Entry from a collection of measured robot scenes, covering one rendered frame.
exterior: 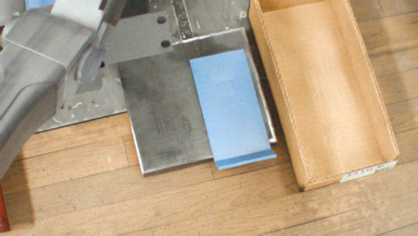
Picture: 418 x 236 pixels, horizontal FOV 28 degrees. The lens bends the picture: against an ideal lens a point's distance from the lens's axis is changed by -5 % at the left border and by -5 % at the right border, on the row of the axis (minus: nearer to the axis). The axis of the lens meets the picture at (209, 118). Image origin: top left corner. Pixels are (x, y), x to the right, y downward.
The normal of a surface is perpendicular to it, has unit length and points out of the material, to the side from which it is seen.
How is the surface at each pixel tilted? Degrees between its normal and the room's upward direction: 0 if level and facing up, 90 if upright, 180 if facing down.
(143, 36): 29
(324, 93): 0
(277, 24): 0
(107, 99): 0
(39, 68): 23
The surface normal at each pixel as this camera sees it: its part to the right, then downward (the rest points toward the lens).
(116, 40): 0.23, 0.14
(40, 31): 0.18, -0.64
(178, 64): 0.03, -0.33
